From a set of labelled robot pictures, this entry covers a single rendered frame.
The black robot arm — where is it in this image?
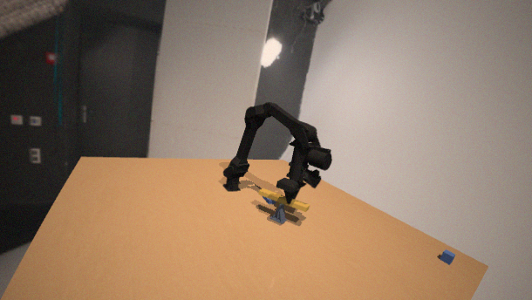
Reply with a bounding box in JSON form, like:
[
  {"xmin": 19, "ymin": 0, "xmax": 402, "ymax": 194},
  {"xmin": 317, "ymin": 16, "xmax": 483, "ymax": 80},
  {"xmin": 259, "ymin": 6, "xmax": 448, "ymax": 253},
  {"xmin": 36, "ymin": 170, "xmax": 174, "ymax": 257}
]
[{"xmin": 223, "ymin": 102, "xmax": 332, "ymax": 192}]

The small blue block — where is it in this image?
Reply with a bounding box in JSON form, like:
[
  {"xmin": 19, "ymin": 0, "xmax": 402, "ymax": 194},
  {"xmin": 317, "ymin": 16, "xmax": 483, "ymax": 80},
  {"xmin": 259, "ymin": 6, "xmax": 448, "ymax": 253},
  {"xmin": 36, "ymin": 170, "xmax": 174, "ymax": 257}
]
[
  {"xmin": 440, "ymin": 249, "xmax": 455, "ymax": 265},
  {"xmin": 263, "ymin": 197, "xmax": 276, "ymax": 205}
]

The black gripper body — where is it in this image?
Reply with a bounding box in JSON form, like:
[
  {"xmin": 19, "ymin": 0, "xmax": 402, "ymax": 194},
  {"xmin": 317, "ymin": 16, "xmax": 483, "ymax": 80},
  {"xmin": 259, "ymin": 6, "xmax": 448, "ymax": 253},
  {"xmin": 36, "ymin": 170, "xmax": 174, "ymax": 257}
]
[{"xmin": 276, "ymin": 160, "xmax": 309, "ymax": 194}]

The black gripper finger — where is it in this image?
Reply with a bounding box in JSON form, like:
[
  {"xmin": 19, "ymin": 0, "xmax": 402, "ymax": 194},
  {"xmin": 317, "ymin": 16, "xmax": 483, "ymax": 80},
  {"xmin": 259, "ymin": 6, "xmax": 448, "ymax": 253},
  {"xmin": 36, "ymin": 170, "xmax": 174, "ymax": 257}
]
[
  {"xmin": 284, "ymin": 191, "xmax": 295, "ymax": 204},
  {"xmin": 293, "ymin": 183, "xmax": 307, "ymax": 200}
]

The yellow bar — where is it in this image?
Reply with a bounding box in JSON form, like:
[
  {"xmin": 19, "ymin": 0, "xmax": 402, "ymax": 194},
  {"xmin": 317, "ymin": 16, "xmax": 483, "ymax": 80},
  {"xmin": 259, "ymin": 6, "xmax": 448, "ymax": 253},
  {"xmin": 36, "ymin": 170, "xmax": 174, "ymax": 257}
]
[{"xmin": 258, "ymin": 188, "xmax": 310, "ymax": 212}]

